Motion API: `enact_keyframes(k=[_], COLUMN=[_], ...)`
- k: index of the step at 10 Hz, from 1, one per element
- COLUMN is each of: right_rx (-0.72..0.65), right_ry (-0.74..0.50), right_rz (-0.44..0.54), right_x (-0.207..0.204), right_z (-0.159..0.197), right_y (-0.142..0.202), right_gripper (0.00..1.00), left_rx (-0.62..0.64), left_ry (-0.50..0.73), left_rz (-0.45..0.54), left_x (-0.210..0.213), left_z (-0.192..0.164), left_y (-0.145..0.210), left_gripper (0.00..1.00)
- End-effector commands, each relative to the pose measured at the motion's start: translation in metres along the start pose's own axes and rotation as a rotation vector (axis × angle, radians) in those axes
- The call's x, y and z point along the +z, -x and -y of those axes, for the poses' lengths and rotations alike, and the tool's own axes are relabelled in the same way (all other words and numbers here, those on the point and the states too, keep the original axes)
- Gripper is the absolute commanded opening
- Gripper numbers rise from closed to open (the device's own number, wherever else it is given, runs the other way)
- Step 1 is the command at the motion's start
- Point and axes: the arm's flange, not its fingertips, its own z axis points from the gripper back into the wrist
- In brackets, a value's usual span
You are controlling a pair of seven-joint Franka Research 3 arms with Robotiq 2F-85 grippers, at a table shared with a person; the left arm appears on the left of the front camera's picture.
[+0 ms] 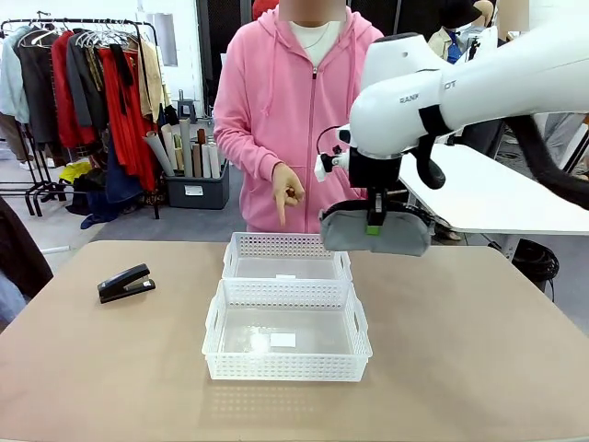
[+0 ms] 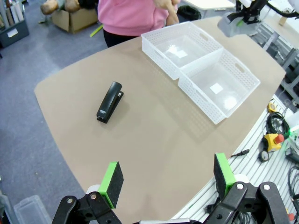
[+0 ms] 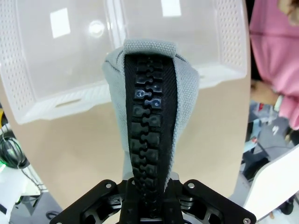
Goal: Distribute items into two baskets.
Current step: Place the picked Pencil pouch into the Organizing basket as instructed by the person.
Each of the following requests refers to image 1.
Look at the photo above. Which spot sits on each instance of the black step stool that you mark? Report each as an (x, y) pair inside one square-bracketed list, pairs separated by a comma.
[(186, 108)]

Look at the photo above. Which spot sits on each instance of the white table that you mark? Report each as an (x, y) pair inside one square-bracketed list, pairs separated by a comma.
[(483, 198)]

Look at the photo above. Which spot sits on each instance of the mannequin in pink sweater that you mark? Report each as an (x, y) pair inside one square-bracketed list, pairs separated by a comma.
[(563, 138)]

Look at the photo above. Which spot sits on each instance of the beige hanging garment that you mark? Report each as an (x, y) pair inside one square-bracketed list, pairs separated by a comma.
[(152, 78)]

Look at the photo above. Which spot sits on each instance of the red hanging dress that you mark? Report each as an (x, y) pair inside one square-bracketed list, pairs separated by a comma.
[(133, 138)]

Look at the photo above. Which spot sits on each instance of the black hanging scarf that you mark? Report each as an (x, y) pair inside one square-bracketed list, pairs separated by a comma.
[(120, 78)]

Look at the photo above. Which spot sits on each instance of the person in pink hoodie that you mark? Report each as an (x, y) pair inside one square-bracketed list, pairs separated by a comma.
[(276, 115)]

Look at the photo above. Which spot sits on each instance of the black stapler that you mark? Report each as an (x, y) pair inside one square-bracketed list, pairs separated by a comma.
[(126, 283)]

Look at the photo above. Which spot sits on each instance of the person's right forearm pink sleeve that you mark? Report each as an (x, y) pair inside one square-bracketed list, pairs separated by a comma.
[(244, 147)]

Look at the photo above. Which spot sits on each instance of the yellow bag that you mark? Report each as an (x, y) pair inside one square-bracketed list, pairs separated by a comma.
[(76, 171)]

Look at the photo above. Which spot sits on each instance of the grey zipper pouch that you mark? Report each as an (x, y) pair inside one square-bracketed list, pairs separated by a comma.
[(400, 235)]

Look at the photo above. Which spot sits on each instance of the grey hanging jacket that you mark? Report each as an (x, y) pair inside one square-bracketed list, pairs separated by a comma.
[(85, 83)]

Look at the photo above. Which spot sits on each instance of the slanted grey cardboard roll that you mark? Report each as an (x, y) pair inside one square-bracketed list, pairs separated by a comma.
[(160, 154)]

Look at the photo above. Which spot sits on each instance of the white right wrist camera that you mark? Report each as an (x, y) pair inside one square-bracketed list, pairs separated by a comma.
[(324, 166)]

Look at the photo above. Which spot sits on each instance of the blue denim garment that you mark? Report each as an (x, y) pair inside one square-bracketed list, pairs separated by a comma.
[(119, 193)]

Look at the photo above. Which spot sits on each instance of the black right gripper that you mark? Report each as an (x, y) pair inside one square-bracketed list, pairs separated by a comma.
[(373, 170)]

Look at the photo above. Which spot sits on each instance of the dark brown hanging garment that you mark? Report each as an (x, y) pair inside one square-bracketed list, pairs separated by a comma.
[(39, 92)]

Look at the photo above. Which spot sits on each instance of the brown cardboard roll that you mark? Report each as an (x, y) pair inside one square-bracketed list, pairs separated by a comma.
[(197, 161)]

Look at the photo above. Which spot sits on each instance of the person's right hand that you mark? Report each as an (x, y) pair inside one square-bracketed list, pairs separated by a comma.
[(287, 184)]

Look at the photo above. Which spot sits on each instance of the white paper roll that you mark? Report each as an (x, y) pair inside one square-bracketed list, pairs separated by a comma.
[(208, 161)]

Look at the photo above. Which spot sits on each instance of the black clothes rack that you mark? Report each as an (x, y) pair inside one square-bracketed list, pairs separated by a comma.
[(69, 21)]

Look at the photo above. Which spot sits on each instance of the red hanging jacket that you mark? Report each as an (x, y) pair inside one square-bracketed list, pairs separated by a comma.
[(64, 101)]

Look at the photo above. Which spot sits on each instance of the cream paper roll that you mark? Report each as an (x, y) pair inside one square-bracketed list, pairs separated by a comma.
[(171, 147)]

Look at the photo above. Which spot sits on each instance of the red hat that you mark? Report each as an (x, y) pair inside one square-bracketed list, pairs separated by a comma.
[(264, 7)]

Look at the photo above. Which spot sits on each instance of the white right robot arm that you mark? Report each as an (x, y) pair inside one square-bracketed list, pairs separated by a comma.
[(396, 101)]

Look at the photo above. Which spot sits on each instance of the tall grey cardboard roll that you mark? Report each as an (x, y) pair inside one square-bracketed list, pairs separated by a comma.
[(186, 147)]

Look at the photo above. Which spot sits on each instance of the pale blue hanging garment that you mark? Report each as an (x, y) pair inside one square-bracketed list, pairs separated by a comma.
[(11, 78)]

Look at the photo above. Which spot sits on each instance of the mannequin in beige trench coat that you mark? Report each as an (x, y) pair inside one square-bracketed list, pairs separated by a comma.
[(442, 41)]

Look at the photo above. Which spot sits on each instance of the white perforated plastic basket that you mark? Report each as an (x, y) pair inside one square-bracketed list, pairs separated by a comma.
[(276, 258), (285, 364)]

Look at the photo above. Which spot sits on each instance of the dark grey storage bin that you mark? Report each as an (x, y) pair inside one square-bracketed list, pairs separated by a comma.
[(198, 193)]

